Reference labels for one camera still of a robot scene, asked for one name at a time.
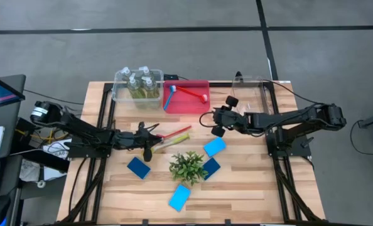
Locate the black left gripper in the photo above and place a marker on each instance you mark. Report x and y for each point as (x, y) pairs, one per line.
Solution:
(130, 139)

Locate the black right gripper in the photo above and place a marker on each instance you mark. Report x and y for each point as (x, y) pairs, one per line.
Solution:
(230, 120)

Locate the blue scrub sponge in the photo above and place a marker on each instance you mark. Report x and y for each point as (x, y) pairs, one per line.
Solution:
(212, 167)
(215, 147)
(179, 197)
(138, 168)

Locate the green dish brush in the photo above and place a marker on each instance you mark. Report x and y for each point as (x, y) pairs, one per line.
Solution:
(177, 140)

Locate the red white-bristle brush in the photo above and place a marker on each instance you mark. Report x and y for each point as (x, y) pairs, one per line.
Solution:
(178, 131)
(189, 91)

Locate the clear soap pump bottle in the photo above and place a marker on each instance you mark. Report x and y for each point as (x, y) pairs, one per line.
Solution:
(151, 91)
(145, 71)
(126, 73)
(135, 91)

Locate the blue white-bristle brush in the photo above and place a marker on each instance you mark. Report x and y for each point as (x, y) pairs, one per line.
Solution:
(172, 88)

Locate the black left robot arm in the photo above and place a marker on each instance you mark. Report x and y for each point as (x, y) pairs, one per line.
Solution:
(79, 128)

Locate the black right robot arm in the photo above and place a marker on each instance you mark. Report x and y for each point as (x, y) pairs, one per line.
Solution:
(287, 117)

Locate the clear plastic organizer bin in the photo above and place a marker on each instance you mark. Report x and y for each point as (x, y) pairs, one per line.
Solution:
(252, 94)

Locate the red plastic tray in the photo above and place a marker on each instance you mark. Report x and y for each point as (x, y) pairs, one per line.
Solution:
(186, 105)

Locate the black table-edge clamp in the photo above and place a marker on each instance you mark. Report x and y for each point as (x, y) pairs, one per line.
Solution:
(238, 76)

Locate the green plant in white pot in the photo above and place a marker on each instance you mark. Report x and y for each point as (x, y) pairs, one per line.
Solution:
(188, 169)

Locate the clear rectangular plastic bin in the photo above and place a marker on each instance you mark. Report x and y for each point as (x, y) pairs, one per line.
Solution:
(120, 95)

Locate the black power adapter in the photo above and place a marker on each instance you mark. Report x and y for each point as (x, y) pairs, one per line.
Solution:
(170, 77)

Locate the white tape roll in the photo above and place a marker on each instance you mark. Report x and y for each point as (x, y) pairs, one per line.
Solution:
(41, 183)

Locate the white plastic bag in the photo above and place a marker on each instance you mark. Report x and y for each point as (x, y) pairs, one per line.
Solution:
(32, 171)

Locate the dark grey desk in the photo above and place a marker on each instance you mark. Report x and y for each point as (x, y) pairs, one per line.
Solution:
(7, 119)

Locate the black computer monitor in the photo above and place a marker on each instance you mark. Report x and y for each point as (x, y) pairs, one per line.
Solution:
(1, 92)

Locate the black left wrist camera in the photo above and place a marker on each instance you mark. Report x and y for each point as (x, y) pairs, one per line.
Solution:
(139, 137)

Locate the small black edge bracket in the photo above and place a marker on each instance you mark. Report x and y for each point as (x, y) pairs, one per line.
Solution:
(227, 221)
(145, 221)

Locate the black aluminium table frame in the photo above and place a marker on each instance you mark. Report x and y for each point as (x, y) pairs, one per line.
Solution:
(96, 201)

